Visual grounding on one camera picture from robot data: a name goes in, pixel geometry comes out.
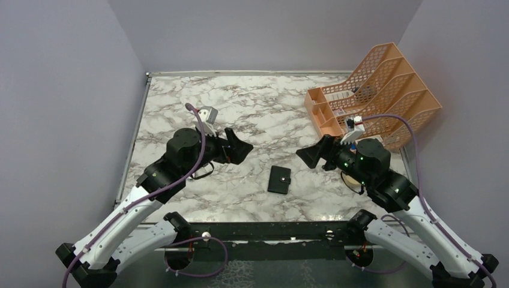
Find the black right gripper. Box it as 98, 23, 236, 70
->
297, 133, 373, 187

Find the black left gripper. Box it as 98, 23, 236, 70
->
182, 125, 253, 178

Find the black leather card holder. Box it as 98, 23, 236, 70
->
267, 166, 291, 195

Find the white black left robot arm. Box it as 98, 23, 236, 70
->
56, 128, 253, 287

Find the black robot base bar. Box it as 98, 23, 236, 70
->
163, 221, 375, 266

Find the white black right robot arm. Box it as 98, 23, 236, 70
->
296, 134, 499, 287

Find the beige card tray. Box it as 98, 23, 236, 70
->
342, 173, 361, 189

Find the orange mesh file organizer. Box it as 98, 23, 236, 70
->
304, 43, 442, 151

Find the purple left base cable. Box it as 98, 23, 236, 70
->
163, 238, 229, 278

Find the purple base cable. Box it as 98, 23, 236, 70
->
163, 238, 229, 278
345, 214, 412, 276

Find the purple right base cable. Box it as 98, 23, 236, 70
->
345, 214, 412, 276

